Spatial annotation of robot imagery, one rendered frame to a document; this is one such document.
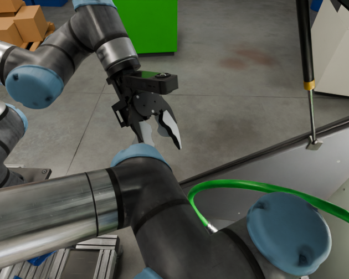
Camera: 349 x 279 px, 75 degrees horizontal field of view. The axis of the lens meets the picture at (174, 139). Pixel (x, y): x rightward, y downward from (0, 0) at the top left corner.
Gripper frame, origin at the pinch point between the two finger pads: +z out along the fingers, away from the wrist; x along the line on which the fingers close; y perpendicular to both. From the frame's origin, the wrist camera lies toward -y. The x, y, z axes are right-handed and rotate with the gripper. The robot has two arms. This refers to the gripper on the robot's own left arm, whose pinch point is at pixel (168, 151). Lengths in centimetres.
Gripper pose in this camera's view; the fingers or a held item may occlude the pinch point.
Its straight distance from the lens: 48.2
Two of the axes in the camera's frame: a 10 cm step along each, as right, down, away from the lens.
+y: -6.4, 1.9, 7.4
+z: 4.1, 9.1, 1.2
